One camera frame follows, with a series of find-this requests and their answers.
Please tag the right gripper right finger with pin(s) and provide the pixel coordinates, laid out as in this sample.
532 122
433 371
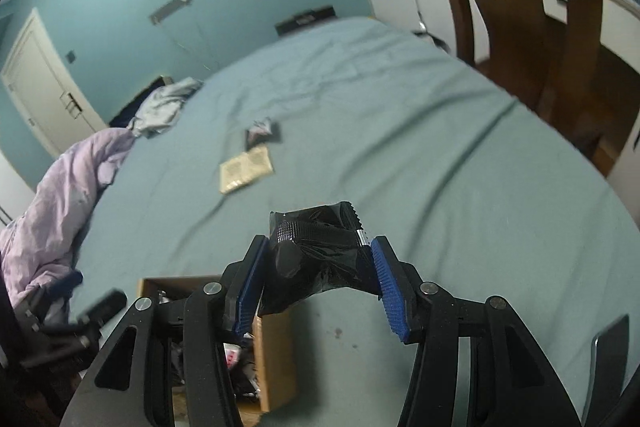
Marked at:
512 383

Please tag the black foil snack packet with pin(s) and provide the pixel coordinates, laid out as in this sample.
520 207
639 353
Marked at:
314 250

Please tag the teal bed sheet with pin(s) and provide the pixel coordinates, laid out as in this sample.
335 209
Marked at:
476 192

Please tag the beige snack packet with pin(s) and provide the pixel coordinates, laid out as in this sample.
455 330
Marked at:
245 169

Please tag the wall switch plate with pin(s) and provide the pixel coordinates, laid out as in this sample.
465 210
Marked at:
71 56

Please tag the black bag behind bed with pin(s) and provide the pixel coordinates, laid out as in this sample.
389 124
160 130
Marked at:
305 19

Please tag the brown wooden chair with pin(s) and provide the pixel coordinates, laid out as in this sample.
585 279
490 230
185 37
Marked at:
560 71

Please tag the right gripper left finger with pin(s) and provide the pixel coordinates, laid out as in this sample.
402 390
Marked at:
128 383

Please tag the white door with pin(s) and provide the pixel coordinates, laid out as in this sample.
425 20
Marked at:
43 91

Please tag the grey crumpled garment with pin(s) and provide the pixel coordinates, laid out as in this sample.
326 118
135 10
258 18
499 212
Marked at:
161 110

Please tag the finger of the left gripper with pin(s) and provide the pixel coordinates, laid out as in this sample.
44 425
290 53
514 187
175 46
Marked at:
104 309
70 281

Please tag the metal wall lamp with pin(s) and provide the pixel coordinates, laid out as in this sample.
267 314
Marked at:
167 10

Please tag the white-black snack packet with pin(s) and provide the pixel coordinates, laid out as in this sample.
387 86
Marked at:
262 132

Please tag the lilac duvet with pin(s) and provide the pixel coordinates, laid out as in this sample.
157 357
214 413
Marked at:
37 247

